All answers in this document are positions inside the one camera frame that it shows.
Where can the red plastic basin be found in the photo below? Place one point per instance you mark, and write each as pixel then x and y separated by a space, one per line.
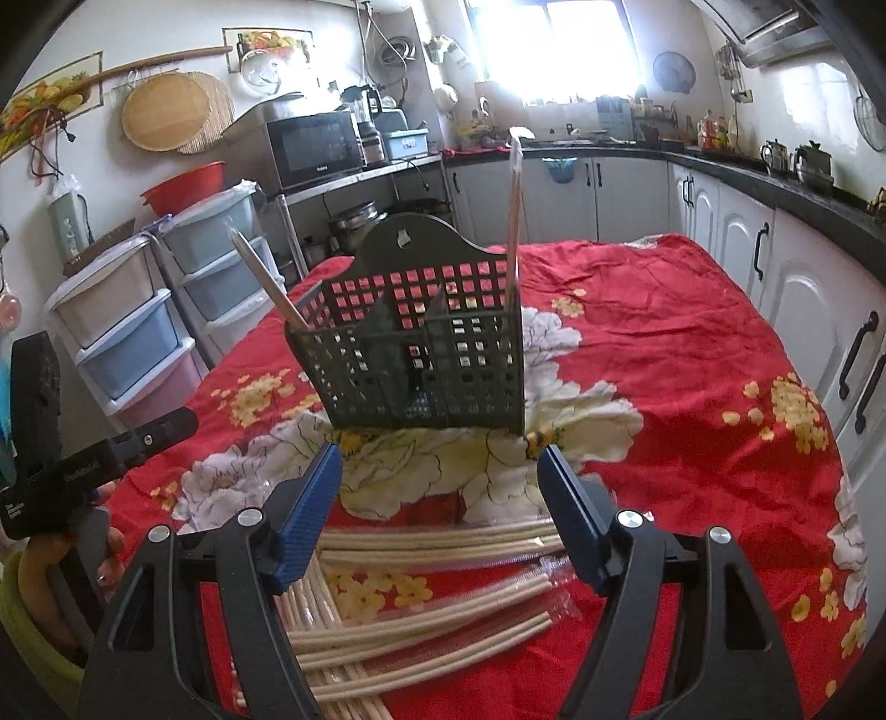
pixel 183 187

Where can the fruit print wall tile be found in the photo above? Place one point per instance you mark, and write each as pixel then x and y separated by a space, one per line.
pixel 41 104

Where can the steel kettle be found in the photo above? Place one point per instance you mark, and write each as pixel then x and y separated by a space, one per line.
pixel 775 158

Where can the white plastic drawer unit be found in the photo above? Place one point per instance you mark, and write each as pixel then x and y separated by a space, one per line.
pixel 221 270
pixel 124 339

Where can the black kitchen countertop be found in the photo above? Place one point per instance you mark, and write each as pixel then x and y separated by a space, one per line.
pixel 754 176

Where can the group of sauce bottles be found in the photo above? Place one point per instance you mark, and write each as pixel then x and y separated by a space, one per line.
pixel 716 131

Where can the brown woven basket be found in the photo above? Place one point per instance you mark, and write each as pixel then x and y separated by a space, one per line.
pixel 97 249

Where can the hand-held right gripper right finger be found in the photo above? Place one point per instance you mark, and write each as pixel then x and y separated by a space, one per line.
pixel 573 516

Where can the teal plastic bag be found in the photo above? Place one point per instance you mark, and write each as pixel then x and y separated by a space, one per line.
pixel 559 169

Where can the dark green utensil basket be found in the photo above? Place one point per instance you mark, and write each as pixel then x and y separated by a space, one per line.
pixel 443 388

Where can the dark green kettle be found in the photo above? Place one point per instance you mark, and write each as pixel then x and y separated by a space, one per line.
pixel 813 166

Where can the black blender jug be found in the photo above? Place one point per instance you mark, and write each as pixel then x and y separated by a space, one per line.
pixel 363 111

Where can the long wooden pole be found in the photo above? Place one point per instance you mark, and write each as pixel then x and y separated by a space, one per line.
pixel 138 66

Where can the steel cooking pot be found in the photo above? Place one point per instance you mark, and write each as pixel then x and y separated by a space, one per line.
pixel 353 221

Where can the round woven tray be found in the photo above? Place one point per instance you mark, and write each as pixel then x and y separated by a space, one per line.
pixel 220 111

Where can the black microwave oven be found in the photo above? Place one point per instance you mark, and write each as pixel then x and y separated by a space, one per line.
pixel 315 149

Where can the pale green water jug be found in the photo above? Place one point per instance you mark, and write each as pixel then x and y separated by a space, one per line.
pixel 68 221

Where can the kitchen window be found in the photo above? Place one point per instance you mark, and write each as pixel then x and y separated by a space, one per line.
pixel 554 48

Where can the small wall fan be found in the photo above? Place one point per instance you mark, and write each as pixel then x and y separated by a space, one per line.
pixel 673 71

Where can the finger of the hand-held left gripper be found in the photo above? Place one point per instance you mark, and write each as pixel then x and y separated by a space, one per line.
pixel 163 428

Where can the person's left hand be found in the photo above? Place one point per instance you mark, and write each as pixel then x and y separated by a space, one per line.
pixel 112 554

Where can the round bamboo tray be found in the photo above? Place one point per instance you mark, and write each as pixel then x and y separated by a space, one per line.
pixel 163 114

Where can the white base cabinets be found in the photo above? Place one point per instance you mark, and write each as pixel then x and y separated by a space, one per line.
pixel 623 197

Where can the red floral tablecloth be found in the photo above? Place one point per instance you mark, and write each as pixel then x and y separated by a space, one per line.
pixel 692 415

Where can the wooden chopsticks pair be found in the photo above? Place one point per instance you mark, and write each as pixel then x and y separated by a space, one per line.
pixel 513 228
pixel 266 277

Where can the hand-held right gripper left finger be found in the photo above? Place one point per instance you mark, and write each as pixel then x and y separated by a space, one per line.
pixel 310 516

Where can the blue dish box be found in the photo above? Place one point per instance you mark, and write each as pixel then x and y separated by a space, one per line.
pixel 405 144

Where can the wooden chopsticks in basket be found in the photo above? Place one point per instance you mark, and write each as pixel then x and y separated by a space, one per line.
pixel 803 291

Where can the pile of chopsticks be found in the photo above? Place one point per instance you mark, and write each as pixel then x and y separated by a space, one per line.
pixel 429 543

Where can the metal rack table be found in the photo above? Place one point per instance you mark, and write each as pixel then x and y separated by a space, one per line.
pixel 408 166

